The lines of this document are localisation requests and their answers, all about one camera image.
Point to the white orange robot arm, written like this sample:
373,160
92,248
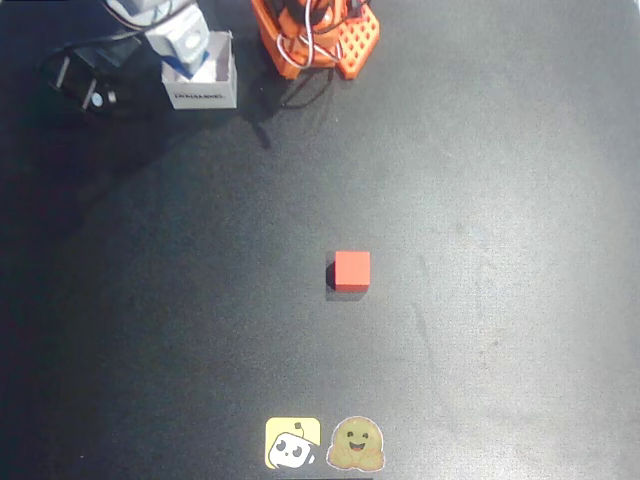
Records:
140,10

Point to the white cardboard box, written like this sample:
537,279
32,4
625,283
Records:
202,95

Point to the red cube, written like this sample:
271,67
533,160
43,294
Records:
352,270

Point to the black webcam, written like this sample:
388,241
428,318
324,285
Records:
85,75

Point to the yellow robot face sticker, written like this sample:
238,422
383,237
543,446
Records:
292,442

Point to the hugging face emoji sticker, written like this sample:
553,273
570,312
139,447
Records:
356,444

